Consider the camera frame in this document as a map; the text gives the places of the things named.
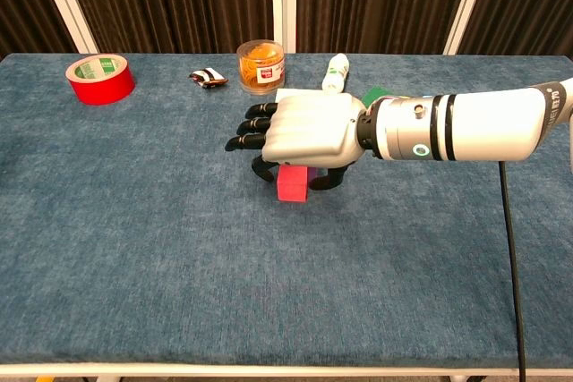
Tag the large yellow foam cube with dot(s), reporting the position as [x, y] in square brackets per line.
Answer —
[291, 95]

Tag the clear jar of rubber bands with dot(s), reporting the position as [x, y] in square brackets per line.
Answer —
[261, 71]

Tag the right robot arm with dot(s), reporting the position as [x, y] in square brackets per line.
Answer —
[483, 127]

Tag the yellow item below table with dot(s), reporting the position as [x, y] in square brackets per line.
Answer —
[45, 379]

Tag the small white plastic bottle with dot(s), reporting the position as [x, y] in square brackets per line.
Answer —
[335, 75]

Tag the blue table cloth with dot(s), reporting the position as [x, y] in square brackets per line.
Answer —
[358, 265]

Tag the green and yellow sponge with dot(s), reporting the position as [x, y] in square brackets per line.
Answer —
[373, 95]

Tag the white table frame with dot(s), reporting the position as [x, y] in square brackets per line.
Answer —
[286, 370]

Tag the red tape roll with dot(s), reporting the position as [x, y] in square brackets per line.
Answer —
[105, 87]

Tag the slanted white frame post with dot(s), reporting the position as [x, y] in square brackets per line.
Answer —
[465, 2]
[67, 2]

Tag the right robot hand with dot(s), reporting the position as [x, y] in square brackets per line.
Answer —
[313, 131]

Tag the small red foam cube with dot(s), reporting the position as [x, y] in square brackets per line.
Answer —
[292, 187]

